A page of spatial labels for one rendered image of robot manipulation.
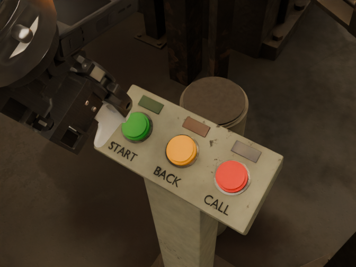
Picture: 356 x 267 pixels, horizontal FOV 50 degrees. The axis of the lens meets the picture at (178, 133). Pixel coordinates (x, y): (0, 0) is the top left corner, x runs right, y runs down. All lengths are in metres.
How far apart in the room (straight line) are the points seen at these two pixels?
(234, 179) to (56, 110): 0.24
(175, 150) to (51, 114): 0.21
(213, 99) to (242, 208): 0.25
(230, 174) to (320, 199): 0.73
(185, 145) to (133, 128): 0.08
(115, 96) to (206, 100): 0.31
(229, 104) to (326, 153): 0.67
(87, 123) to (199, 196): 0.19
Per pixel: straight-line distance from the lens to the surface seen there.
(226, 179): 0.48
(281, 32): 1.49
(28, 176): 1.29
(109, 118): 0.43
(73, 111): 0.35
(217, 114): 0.65
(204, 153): 0.51
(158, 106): 0.54
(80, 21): 0.34
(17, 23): 0.27
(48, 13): 0.29
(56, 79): 0.35
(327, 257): 1.13
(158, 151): 0.52
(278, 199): 1.17
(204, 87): 0.69
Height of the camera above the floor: 1.03
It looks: 55 degrees down
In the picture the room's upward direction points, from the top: 4 degrees counter-clockwise
